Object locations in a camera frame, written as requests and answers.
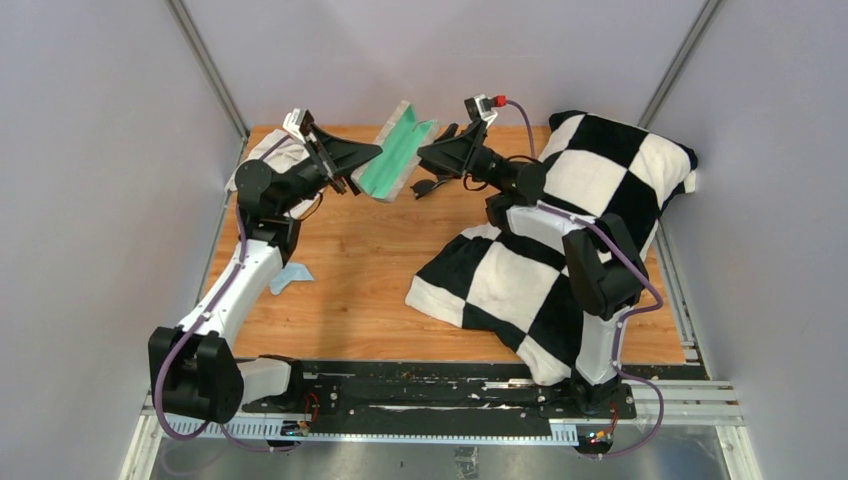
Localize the aluminium frame post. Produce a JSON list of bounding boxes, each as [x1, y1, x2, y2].
[[637, 0, 724, 129], [165, 0, 250, 144]]

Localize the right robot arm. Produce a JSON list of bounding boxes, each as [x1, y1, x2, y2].
[[406, 121, 649, 418]]

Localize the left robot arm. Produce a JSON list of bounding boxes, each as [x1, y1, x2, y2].
[[148, 126, 382, 440]]

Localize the white slotted cable duct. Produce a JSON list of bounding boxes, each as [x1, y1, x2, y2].
[[156, 417, 580, 446]]

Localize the black white checkered blanket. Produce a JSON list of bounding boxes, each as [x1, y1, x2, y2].
[[404, 109, 700, 387]]

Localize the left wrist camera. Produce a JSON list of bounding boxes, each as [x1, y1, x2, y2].
[[282, 108, 314, 144]]

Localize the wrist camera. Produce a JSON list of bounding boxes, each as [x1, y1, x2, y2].
[[464, 94, 507, 127], [282, 108, 314, 144]]

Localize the black sunglasses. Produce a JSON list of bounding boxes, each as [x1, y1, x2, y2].
[[410, 177, 448, 200]]

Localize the right aluminium frame post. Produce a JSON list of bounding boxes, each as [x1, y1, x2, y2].
[[637, 0, 724, 129]]

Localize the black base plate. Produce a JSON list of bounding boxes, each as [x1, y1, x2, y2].
[[243, 360, 637, 439]]

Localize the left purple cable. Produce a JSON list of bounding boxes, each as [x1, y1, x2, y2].
[[152, 135, 295, 454]]

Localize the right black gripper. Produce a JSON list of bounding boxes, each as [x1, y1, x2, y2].
[[402, 122, 508, 193]]

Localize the light blue lens cloth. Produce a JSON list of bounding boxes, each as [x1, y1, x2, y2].
[[269, 262, 315, 296]]

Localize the grey glasses case green lining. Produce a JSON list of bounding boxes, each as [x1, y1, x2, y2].
[[351, 100, 440, 203]]

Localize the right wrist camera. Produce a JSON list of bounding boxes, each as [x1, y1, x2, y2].
[[464, 94, 507, 127]]

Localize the white crumpled cloth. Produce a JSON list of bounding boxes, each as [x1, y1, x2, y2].
[[225, 129, 318, 220]]

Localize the left aluminium frame post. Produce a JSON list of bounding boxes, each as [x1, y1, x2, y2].
[[165, 0, 250, 144]]

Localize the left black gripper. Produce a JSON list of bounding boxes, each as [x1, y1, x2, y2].
[[275, 124, 388, 217]]

